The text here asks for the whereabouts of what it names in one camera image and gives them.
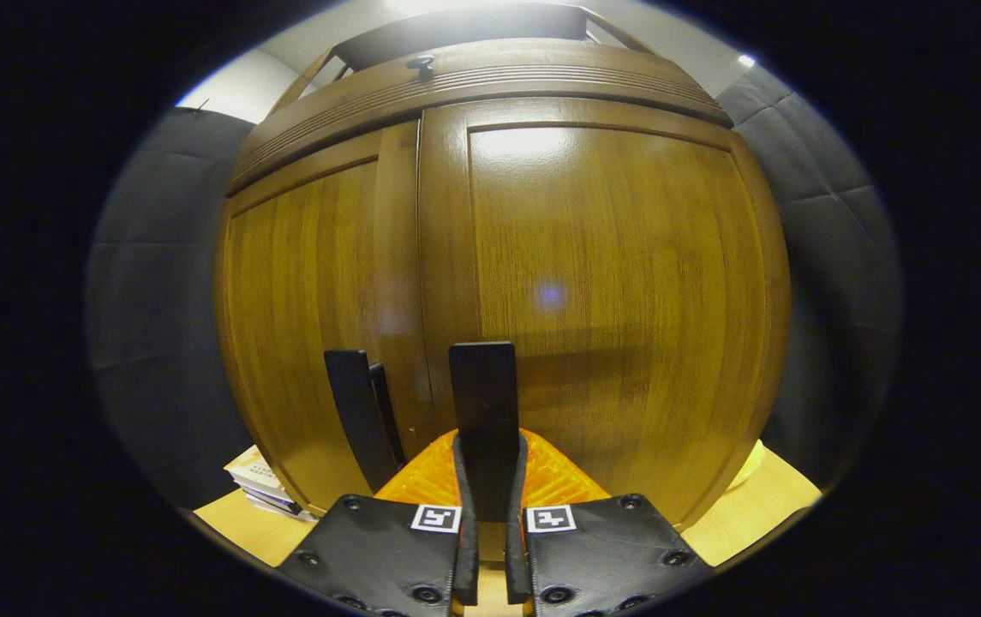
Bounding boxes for wooden cabinet door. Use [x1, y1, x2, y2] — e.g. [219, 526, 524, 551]
[214, 120, 435, 515]
[417, 96, 793, 528]

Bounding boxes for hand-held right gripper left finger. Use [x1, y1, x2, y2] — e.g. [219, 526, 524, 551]
[274, 428, 480, 617]

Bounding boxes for large ceiling light panel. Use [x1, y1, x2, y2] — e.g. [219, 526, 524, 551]
[383, 0, 594, 20]

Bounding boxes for black door handle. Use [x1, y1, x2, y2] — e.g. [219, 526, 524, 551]
[324, 349, 407, 492]
[449, 342, 521, 524]

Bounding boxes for wooden double-door shoe cabinet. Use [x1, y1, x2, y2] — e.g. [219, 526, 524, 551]
[214, 0, 793, 532]

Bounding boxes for stack of books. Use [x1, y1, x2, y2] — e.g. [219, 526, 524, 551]
[224, 446, 317, 522]

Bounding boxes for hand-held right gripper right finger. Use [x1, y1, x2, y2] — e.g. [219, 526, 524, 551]
[505, 428, 714, 617]

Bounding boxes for wooden cabinet drawer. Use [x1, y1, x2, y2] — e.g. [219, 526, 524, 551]
[224, 39, 735, 196]

